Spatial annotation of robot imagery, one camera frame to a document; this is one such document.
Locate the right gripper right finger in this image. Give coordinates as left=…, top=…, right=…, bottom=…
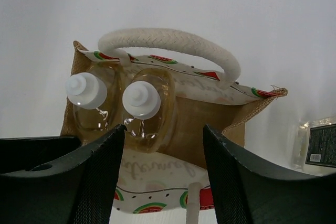
left=203, top=125, right=335, bottom=223

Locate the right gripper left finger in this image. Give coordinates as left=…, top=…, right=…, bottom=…
left=1, top=125, right=125, bottom=223

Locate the watermelon print canvas bag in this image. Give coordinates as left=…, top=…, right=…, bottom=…
left=70, top=28, right=288, bottom=223

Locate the grey cap clear bottle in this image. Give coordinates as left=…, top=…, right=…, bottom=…
left=291, top=116, right=335, bottom=176

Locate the white cap amber bottle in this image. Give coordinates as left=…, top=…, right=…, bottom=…
left=61, top=61, right=126, bottom=144
left=122, top=68, right=177, bottom=153

